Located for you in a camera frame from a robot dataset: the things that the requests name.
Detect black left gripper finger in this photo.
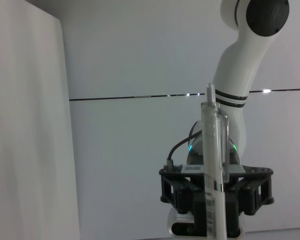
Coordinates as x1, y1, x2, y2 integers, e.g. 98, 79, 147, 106
224, 175, 275, 238

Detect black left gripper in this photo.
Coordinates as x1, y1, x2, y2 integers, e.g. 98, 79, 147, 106
158, 163, 275, 236

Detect grey white ballpoint pen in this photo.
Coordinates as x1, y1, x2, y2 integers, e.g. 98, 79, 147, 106
199, 82, 230, 240

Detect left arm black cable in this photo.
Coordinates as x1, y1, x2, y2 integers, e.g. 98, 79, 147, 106
165, 122, 204, 173

